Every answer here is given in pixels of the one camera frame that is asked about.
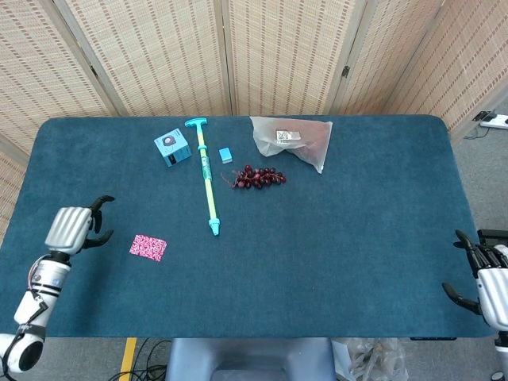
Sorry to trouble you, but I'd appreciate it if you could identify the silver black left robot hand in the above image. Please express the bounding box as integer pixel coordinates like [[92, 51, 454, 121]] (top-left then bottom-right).
[[44, 194, 117, 256]]

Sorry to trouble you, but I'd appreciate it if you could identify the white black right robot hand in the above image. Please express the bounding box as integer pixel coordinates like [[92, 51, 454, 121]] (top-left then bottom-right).
[[441, 229, 508, 329]]

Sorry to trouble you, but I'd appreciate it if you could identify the pink patterned playing card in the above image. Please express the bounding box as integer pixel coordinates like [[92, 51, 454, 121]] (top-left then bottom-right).
[[129, 234, 167, 264]]

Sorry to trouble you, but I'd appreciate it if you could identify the black box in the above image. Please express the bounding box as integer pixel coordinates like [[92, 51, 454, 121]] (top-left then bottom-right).
[[477, 229, 508, 248]]

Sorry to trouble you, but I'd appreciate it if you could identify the woven bamboo screen panel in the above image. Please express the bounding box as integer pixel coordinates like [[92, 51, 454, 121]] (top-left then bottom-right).
[[0, 0, 120, 156], [0, 133, 31, 247], [329, 0, 448, 116], [51, 0, 235, 117], [387, 0, 508, 138], [216, 0, 368, 117]]

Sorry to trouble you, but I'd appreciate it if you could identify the light blue cardboard box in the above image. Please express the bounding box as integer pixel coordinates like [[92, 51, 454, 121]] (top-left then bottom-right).
[[153, 128, 191, 169]]

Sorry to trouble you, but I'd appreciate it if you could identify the yellow floor tape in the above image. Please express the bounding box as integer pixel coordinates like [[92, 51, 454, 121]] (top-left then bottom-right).
[[118, 337, 138, 381]]

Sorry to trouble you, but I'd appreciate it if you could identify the crumpled clear plastic bag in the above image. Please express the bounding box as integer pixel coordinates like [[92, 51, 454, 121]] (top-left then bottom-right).
[[332, 337, 410, 381]]

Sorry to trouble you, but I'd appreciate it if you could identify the green blue toy water pump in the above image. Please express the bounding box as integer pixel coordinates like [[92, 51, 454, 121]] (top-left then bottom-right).
[[184, 117, 221, 237]]

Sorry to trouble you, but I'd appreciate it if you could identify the white power strip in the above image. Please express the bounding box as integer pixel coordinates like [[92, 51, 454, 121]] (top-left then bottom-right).
[[479, 114, 508, 130]]

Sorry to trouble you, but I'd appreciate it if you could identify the teal blue table cloth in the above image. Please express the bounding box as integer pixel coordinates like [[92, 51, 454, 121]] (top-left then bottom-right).
[[0, 114, 497, 339]]

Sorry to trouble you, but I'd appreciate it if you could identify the dark red grape bunch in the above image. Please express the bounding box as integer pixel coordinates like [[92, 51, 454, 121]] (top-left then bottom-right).
[[221, 164, 287, 191]]

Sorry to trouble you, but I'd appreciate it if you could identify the translucent plastic bag with contents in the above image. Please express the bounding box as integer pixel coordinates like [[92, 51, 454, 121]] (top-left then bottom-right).
[[249, 115, 333, 175]]

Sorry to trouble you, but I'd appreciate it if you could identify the grey blue robot pedestal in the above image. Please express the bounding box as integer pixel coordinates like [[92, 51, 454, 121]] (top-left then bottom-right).
[[165, 337, 337, 381]]

